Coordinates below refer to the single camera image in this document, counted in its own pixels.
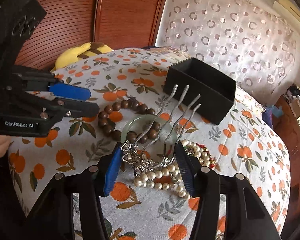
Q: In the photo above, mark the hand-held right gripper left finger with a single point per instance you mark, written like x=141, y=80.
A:
x=112, y=173

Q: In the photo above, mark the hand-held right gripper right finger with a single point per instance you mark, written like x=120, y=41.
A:
x=186, y=172

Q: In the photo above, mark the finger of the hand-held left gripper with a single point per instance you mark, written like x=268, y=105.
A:
x=70, y=92
x=82, y=110

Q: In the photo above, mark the silver flower hair fork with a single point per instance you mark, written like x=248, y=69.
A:
x=140, y=161

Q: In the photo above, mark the yellow striped plush toy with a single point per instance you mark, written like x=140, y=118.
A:
x=67, y=56

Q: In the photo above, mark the pale green jade bangle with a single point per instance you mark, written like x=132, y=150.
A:
x=127, y=129

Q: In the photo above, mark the orange fruit printed blanket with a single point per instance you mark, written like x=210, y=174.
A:
x=140, y=220

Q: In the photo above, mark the red-brown wooden wardrobe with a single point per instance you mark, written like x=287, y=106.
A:
x=90, y=17

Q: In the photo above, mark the black open box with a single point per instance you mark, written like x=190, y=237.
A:
x=202, y=92

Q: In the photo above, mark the blue purple cloth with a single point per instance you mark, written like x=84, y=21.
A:
x=273, y=113

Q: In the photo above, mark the wooden dresser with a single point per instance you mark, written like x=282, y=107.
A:
x=295, y=155

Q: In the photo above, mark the dark cloth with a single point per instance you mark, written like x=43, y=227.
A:
x=2, y=200

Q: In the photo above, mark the clutter of small toiletries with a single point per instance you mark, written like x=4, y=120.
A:
x=298, y=105

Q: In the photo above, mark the white circle patterned curtain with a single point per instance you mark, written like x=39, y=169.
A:
x=227, y=30

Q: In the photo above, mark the cream air conditioner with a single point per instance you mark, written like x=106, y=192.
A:
x=290, y=7

